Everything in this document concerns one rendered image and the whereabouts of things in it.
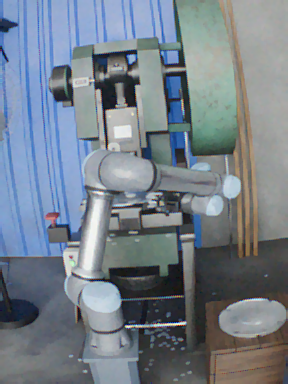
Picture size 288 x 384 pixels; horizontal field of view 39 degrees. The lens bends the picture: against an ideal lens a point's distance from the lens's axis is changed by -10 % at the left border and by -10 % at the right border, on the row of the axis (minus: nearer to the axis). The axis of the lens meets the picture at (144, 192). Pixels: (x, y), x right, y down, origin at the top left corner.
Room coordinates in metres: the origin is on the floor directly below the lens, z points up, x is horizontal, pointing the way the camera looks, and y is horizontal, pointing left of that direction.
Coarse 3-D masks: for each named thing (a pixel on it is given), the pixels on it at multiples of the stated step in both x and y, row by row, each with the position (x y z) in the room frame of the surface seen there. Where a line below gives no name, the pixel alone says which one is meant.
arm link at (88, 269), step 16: (96, 160) 1.34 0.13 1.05; (96, 176) 1.32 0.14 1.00; (96, 192) 1.33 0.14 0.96; (112, 192) 1.34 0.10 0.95; (96, 208) 1.33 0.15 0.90; (96, 224) 1.32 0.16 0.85; (80, 240) 1.34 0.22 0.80; (96, 240) 1.32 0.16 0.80; (80, 256) 1.32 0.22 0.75; (96, 256) 1.31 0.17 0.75; (80, 272) 1.29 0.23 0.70; (96, 272) 1.30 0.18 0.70; (80, 288) 1.26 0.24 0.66
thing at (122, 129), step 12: (120, 108) 1.94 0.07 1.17; (132, 108) 1.92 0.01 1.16; (108, 120) 1.93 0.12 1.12; (120, 120) 1.93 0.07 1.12; (132, 120) 1.92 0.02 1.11; (108, 132) 1.93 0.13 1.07; (120, 132) 1.93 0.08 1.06; (132, 132) 1.92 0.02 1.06; (108, 144) 1.93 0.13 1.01; (120, 144) 1.93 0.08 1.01; (132, 144) 1.92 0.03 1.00; (144, 156) 2.03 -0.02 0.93
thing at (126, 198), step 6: (120, 192) 1.98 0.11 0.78; (126, 192) 1.94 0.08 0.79; (132, 192) 1.92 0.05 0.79; (138, 192) 1.91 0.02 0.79; (144, 192) 1.92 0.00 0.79; (150, 192) 1.90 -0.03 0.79; (120, 198) 1.84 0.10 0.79; (126, 198) 1.83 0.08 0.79; (132, 198) 1.83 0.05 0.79; (138, 198) 1.83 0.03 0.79; (144, 198) 1.81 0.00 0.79; (150, 198) 1.78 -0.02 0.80; (114, 204) 1.78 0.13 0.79; (120, 204) 1.76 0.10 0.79; (126, 204) 1.75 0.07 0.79; (132, 204) 1.74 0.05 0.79
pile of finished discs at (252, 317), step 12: (252, 300) 1.55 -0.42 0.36; (264, 300) 1.53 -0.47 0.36; (228, 312) 1.49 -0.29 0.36; (240, 312) 1.47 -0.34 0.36; (252, 312) 1.44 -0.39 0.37; (264, 312) 1.42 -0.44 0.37; (276, 312) 1.40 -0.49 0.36; (228, 324) 1.39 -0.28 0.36; (240, 324) 1.37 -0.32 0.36; (252, 324) 1.35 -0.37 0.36; (264, 324) 1.33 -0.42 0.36; (276, 324) 1.31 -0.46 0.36; (240, 336) 1.29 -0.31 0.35; (252, 336) 1.27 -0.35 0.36
